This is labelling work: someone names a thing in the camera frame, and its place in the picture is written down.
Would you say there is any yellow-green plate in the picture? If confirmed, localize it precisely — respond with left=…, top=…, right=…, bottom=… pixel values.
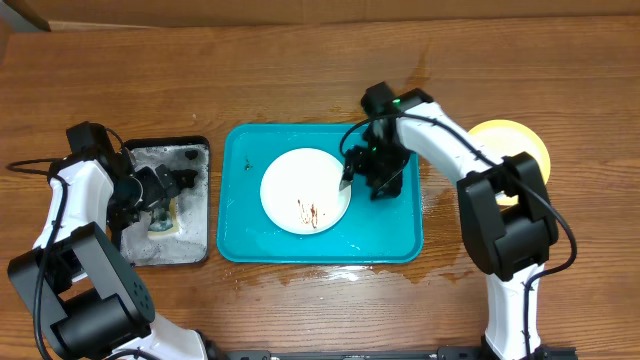
left=469, top=119, right=551, bottom=184

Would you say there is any green yellow sponge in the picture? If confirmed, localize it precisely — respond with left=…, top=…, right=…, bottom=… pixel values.
left=148, top=199, right=180, bottom=237

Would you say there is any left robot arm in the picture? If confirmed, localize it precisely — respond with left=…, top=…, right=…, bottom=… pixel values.
left=7, top=122, right=219, bottom=359

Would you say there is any teal plastic tray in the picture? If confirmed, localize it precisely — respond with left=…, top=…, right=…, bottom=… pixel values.
left=216, top=124, right=424, bottom=265

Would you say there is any white plate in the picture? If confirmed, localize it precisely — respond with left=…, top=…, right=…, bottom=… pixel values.
left=260, top=148, right=351, bottom=235

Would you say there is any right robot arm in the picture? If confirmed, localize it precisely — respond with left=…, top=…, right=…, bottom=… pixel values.
left=340, top=82, right=559, bottom=359

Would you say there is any black plastic tray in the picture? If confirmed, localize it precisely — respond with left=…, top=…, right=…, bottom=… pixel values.
left=120, top=136, right=210, bottom=266

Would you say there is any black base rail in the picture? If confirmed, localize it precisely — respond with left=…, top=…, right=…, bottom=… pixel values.
left=199, top=339, right=579, bottom=360

